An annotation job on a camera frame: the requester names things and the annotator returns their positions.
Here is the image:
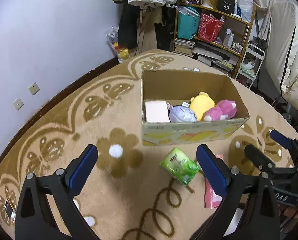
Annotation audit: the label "pink floral tissue pack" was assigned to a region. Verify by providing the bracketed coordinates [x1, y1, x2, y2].
[204, 154, 224, 209]

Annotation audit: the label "pink plush toy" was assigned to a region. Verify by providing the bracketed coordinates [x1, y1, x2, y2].
[202, 100, 237, 121]

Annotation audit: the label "green tissue pack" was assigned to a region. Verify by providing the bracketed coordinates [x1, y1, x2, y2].
[160, 147, 200, 186]

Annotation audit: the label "yellow plush toy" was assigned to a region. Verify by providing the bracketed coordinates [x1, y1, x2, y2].
[189, 92, 216, 121]

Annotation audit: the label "lavender plush cushion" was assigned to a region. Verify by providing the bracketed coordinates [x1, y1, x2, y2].
[167, 104, 198, 123]

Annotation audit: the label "pink swirl roll plush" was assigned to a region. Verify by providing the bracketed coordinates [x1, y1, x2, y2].
[145, 101, 170, 123]

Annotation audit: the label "beige floral carpet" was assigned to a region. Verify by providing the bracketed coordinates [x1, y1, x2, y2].
[0, 50, 298, 239]

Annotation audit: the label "white rolling cart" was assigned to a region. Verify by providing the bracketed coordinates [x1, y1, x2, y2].
[235, 43, 265, 89]

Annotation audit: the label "cream folded mattress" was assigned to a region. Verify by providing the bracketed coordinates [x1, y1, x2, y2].
[265, 2, 298, 111]

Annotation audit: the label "open cardboard box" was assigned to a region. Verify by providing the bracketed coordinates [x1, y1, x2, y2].
[141, 70, 250, 146]

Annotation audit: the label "wooden shelf unit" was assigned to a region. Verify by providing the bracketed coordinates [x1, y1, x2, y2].
[172, 2, 257, 80]

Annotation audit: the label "stack of books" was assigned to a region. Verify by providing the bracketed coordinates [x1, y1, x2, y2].
[173, 38, 195, 57]

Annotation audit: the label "red patterned bag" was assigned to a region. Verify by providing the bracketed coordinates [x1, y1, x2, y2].
[197, 14, 226, 42]

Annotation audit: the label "teal tote bag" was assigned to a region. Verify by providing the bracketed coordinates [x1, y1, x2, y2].
[176, 6, 200, 40]

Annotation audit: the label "black box marked 40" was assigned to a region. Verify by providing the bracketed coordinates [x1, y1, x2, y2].
[217, 0, 236, 14]

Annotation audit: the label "beige hanging trousers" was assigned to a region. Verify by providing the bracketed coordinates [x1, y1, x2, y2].
[136, 8, 157, 55]

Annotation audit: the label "plastic bag of toys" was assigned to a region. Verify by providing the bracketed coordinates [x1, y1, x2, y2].
[106, 26, 134, 63]

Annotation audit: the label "black hanging garment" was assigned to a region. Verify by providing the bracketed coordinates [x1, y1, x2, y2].
[118, 2, 140, 49]

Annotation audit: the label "lower wall socket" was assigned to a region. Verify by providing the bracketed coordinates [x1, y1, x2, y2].
[13, 98, 24, 111]

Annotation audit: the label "wall socket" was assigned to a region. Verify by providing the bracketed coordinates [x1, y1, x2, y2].
[28, 82, 39, 95]
[13, 98, 24, 111]

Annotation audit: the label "upper wall socket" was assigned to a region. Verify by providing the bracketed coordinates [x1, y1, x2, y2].
[28, 82, 39, 95]

